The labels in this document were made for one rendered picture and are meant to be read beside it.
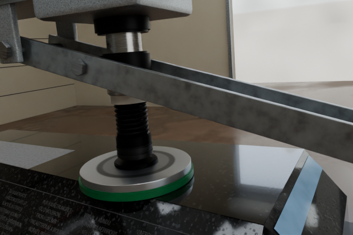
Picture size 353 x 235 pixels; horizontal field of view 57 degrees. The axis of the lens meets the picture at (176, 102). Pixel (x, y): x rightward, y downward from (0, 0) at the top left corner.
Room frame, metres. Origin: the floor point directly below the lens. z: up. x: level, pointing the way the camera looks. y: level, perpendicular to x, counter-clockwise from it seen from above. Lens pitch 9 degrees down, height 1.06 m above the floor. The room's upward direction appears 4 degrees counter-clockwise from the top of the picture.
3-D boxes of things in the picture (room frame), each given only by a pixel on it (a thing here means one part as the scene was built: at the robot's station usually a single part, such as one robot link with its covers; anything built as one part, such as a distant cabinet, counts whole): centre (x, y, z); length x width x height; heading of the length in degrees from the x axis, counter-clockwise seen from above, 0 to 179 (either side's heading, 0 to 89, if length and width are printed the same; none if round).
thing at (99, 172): (0.60, 0.09, 0.84); 0.21 x 0.21 x 0.01
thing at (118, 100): (0.60, 0.09, 0.99); 0.07 x 0.07 x 0.04
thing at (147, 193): (0.60, 0.09, 0.84); 0.22 x 0.22 x 0.04
